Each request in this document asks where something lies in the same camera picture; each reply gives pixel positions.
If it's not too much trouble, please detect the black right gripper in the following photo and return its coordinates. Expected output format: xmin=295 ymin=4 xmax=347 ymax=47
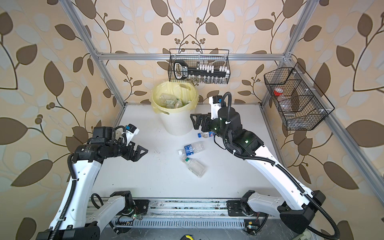
xmin=191 ymin=112 xmax=232 ymax=145

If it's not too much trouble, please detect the clear bottle green white label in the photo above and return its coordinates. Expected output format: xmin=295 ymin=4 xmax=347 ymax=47
xmin=159 ymin=93 xmax=182 ymax=109

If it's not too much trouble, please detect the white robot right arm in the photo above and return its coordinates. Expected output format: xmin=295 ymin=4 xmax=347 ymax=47
xmin=190 ymin=107 xmax=341 ymax=240

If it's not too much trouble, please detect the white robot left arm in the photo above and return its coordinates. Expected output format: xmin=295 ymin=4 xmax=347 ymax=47
xmin=37 ymin=124 xmax=148 ymax=240

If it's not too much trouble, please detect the white ribbed trash bin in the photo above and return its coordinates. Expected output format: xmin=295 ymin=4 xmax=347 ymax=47
xmin=154 ymin=107 xmax=195 ymax=136

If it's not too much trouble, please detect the yellow plastic bin liner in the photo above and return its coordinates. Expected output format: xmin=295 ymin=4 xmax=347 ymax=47
xmin=150 ymin=82 xmax=199 ymax=115

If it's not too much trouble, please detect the clear bottle blue cap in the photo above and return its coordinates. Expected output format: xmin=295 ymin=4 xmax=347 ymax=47
xmin=198 ymin=132 xmax=215 ymax=138

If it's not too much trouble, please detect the clear bottle blue label middle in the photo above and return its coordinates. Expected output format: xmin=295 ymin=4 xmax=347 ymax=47
xmin=178 ymin=141 xmax=205 ymax=156

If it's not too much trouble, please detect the clear bottle green neck band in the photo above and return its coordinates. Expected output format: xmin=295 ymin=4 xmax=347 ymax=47
xmin=182 ymin=156 xmax=206 ymax=178

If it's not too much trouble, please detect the black white tool in basket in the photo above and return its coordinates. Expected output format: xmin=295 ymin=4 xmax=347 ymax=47
xmin=172 ymin=60 xmax=231 ymax=80

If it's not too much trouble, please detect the red cap item in basket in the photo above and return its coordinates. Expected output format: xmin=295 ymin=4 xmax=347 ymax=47
xmin=274 ymin=88 xmax=284 ymax=97

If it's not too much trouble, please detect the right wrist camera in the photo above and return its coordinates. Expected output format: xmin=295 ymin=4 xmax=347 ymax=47
xmin=209 ymin=95 xmax=223 ymax=120

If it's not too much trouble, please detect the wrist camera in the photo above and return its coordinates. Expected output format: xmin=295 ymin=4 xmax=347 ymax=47
xmin=125 ymin=124 xmax=140 ymax=146
xmin=209 ymin=95 xmax=223 ymax=120

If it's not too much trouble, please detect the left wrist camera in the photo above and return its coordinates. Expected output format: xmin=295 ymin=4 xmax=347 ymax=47
xmin=125 ymin=124 xmax=140 ymax=146

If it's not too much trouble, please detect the black wire basket back wall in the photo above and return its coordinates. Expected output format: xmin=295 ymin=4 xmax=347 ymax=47
xmin=168 ymin=48 xmax=231 ymax=85

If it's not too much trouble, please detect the black wire basket wall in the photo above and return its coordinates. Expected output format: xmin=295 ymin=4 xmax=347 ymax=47
xmin=168 ymin=48 xmax=231 ymax=85
xmin=264 ymin=63 xmax=335 ymax=131

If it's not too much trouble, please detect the metal base rail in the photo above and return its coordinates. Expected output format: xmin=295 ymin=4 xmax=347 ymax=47
xmin=112 ymin=198 xmax=266 ymax=230

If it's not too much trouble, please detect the black wire basket right wall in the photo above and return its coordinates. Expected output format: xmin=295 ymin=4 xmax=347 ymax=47
xmin=264 ymin=63 xmax=335 ymax=131

